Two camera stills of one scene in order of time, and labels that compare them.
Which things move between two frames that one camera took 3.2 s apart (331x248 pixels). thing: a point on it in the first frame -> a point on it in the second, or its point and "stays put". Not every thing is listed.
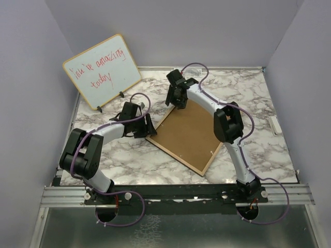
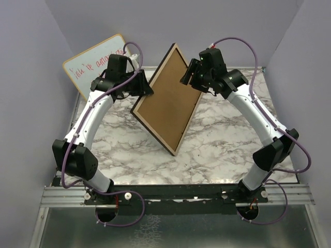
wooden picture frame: [188, 135] -> [167, 114]
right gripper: [180, 105] -> [190, 70]
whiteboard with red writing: [103, 72] stays put
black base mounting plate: [172, 199] stays put
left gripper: [148, 129] -> [143, 87]
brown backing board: [190, 134] -> [168, 110]
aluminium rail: [77, 197] stays put
